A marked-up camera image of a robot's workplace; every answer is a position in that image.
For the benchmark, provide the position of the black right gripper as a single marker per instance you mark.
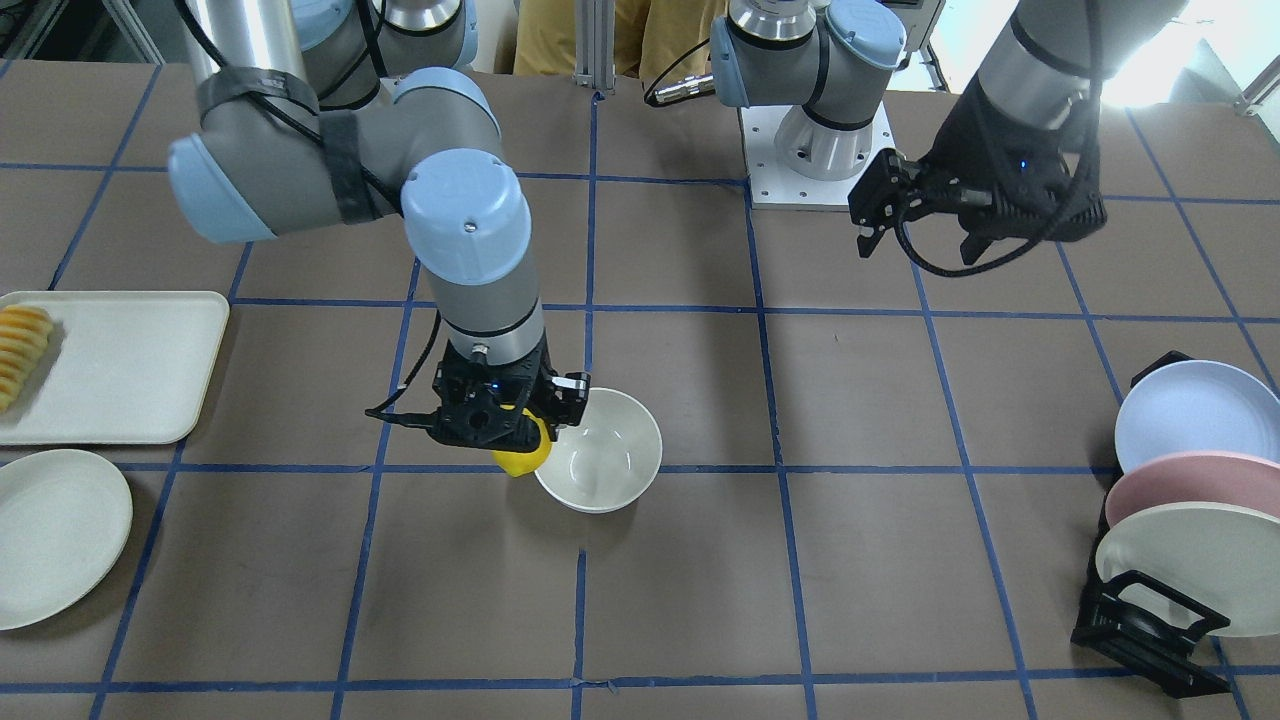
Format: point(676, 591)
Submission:
point(571, 391)

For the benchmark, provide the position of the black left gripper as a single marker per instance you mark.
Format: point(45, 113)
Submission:
point(962, 152)

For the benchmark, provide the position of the white ceramic bowl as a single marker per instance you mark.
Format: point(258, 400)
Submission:
point(608, 460)

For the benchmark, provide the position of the yellow lemon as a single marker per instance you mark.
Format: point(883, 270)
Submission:
point(518, 464)

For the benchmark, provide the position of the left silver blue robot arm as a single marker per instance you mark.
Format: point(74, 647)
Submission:
point(835, 63)

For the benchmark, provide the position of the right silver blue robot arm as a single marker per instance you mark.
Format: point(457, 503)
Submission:
point(268, 160)

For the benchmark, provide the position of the light blue plate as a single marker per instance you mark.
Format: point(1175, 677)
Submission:
point(1194, 406)

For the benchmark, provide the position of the pink plate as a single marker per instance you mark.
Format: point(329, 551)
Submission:
point(1227, 477)

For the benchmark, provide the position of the white rectangular tray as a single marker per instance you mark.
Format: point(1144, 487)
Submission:
point(123, 367)

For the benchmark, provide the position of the cream white plate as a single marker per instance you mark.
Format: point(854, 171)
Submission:
point(1223, 556)

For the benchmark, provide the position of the black plate rack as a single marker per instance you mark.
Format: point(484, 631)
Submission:
point(1138, 639)

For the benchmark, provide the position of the white round plate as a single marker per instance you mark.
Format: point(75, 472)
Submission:
point(66, 515)

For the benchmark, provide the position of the sliced yellow fruit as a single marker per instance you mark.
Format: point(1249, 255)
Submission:
point(25, 335)

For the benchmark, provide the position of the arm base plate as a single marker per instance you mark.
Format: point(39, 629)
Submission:
point(770, 180)

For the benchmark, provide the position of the aluminium frame post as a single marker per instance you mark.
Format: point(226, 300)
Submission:
point(594, 45)

